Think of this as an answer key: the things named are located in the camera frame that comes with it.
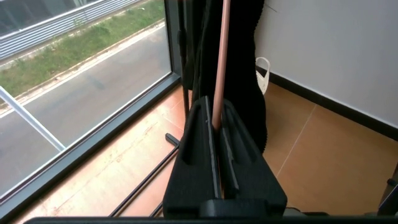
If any white laundry basket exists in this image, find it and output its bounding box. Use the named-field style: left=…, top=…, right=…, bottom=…
left=255, top=57, right=272, bottom=96

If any window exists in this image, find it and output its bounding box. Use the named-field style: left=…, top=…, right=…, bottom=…
left=0, top=0, right=183, bottom=223

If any black clothes rack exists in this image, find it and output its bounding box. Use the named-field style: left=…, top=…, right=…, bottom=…
left=108, top=0, right=191, bottom=218

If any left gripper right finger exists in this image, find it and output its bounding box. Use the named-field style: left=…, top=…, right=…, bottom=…
left=217, top=98, right=289, bottom=217

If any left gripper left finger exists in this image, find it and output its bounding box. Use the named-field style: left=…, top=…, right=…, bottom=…
left=162, top=95, right=222, bottom=217

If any pink clothes hanger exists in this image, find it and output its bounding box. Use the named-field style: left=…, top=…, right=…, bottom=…
left=212, top=0, right=232, bottom=200

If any black garment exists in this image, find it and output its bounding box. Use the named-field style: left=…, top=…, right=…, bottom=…
left=189, top=0, right=268, bottom=154

